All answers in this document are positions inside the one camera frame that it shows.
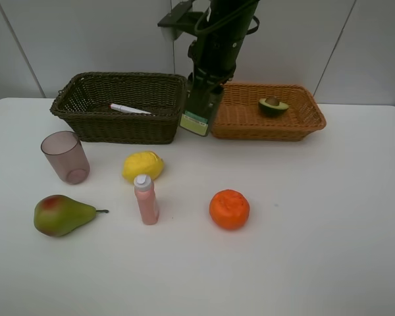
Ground orange wicker basket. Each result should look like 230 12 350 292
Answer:
211 83 327 142

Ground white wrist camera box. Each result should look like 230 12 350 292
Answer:
157 1 203 41

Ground dark green pump bottle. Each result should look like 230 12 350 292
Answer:
179 73 224 137

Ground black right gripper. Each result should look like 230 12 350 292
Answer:
188 19 250 102

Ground white marker pen pink caps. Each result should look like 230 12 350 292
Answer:
109 103 151 115

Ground dark brown wicker basket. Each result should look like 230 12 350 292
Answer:
50 72 187 144

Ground black camera cable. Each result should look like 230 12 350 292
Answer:
194 0 261 36

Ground halved avocado with pit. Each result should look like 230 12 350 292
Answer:
258 97 289 117

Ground green red pear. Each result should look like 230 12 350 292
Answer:
34 195 109 237

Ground translucent purple plastic cup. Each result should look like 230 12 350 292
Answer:
40 131 90 184

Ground pink bottle white cap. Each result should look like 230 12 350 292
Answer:
134 174 159 225

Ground yellow lemon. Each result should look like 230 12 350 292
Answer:
121 151 165 183

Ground orange tangerine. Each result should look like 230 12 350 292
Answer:
209 190 250 230

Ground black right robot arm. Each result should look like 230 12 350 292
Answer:
188 1 258 104

